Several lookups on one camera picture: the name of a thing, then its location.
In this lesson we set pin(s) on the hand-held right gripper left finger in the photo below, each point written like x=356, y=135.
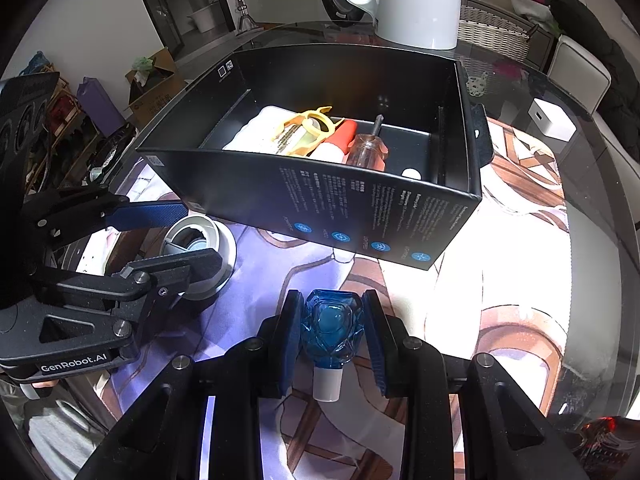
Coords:
x=289, y=340

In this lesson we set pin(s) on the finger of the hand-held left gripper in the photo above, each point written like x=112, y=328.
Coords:
x=175, y=267
x=150, y=214

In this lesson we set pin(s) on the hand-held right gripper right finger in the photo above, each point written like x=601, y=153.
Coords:
x=375, y=340

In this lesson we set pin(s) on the blue glass bottle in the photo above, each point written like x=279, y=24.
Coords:
x=332, y=325

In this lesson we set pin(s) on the white tape roll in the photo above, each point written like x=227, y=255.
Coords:
x=200, y=221

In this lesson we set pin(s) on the black cardboard box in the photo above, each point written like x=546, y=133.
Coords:
x=350, y=210

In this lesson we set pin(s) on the yellow peeler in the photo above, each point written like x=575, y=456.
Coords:
x=301, y=119

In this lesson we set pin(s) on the grey trousers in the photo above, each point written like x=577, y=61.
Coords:
x=60, y=435

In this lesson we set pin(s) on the printed table mat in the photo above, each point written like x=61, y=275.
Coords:
x=475, y=285

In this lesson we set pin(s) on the brown cardboard box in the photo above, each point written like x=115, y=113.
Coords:
x=155, y=92

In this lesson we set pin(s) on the wooden shoe rack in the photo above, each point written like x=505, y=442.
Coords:
x=65, y=125

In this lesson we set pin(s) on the purple bag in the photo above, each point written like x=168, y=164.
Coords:
x=97, y=102

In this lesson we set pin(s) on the white remote control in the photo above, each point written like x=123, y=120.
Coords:
x=255, y=127

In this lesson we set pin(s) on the green plastic bag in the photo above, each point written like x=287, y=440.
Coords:
x=144, y=64

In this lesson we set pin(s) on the small white disc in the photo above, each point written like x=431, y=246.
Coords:
x=412, y=173

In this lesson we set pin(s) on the white trash bin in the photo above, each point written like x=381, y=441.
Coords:
x=202, y=20

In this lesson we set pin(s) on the white glue bottle red cap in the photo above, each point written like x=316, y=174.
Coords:
x=345, y=132

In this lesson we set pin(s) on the dark framed door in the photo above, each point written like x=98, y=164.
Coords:
x=165, y=0

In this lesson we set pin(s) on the mop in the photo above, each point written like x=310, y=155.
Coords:
x=245, y=17

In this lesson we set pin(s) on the white charger cube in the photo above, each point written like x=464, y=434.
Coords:
x=550, y=120

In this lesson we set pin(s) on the white woven basket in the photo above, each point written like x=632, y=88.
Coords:
x=495, y=30

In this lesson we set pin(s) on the white electric kettle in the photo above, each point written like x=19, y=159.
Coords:
x=420, y=5

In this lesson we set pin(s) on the beige sofa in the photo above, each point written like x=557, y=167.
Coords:
x=585, y=75

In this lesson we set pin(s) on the black jacket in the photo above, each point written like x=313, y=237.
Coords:
x=595, y=35

